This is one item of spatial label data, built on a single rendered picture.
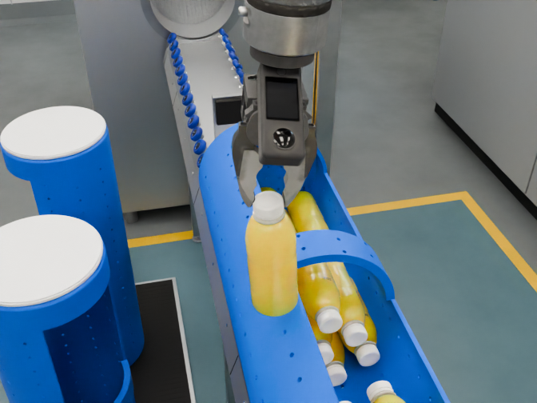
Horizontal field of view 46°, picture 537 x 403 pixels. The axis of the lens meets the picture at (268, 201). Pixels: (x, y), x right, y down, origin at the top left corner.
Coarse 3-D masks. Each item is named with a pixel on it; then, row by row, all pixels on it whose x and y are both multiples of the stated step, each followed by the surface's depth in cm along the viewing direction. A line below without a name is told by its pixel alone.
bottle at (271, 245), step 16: (256, 224) 79; (272, 224) 78; (288, 224) 80; (256, 240) 79; (272, 240) 79; (288, 240) 80; (256, 256) 80; (272, 256) 80; (288, 256) 81; (256, 272) 82; (272, 272) 82; (288, 272) 83; (256, 288) 85; (272, 288) 83; (288, 288) 84; (256, 304) 87; (272, 304) 85; (288, 304) 86
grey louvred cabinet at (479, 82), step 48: (480, 0) 322; (528, 0) 284; (480, 48) 328; (528, 48) 288; (432, 96) 388; (480, 96) 334; (528, 96) 293; (480, 144) 341; (528, 144) 298; (528, 192) 304
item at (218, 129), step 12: (216, 96) 177; (228, 96) 177; (240, 96) 177; (216, 108) 176; (228, 108) 177; (240, 108) 178; (216, 120) 180; (228, 120) 179; (240, 120) 180; (216, 132) 182
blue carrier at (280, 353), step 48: (336, 192) 135; (240, 240) 110; (336, 240) 103; (240, 288) 104; (384, 288) 107; (240, 336) 100; (288, 336) 89; (384, 336) 111; (288, 384) 84; (432, 384) 96
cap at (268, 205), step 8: (264, 192) 79; (272, 192) 79; (256, 200) 78; (264, 200) 78; (272, 200) 78; (280, 200) 78; (256, 208) 77; (264, 208) 77; (272, 208) 77; (280, 208) 78; (256, 216) 79; (264, 216) 77; (272, 216) 77
